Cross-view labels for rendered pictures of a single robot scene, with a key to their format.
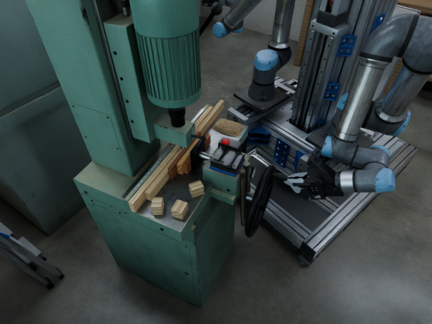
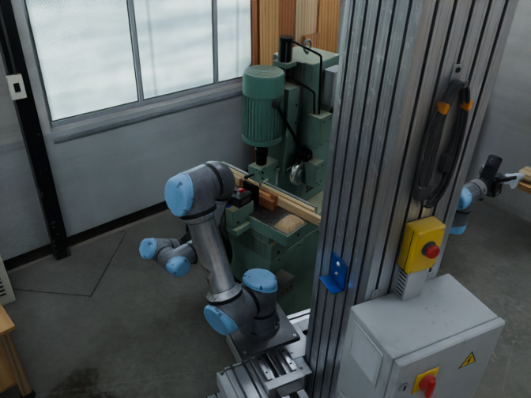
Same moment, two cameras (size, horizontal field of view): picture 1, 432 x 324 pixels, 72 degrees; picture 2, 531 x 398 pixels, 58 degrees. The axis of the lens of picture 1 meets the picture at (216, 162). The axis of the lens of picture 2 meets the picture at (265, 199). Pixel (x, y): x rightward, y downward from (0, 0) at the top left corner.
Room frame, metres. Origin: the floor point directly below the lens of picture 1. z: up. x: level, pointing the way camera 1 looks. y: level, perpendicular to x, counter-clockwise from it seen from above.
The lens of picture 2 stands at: (1.37, -1.75, 2.14)
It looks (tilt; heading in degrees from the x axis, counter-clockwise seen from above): 33 degrees down; 105
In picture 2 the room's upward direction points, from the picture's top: 2 degrees clockwise
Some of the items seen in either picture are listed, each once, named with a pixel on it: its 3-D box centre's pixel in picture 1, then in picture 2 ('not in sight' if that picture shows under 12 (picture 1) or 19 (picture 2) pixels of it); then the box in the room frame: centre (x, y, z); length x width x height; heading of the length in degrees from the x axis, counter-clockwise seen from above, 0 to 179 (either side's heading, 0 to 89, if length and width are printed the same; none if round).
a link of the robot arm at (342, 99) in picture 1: (353, 110); (258, 290); (1.05, -0.58, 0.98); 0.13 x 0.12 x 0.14; 62
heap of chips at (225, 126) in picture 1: (227, 125); (289, 221); (1.04, -0.05, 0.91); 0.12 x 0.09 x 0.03; 65
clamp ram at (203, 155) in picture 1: (204, 155); (246, 194); (0.81, 0.04, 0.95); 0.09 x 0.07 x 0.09; 155
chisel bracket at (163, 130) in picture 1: (175, 131); (264, 170); (0.86, 0.15, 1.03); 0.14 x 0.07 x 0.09; 65
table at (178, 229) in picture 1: (207, 170); (245, 209); (0.80, 0.04, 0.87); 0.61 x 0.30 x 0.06; 155
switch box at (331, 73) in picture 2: not in sight; (333, 85); (1.11, 0.36, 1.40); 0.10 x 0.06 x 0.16; 65
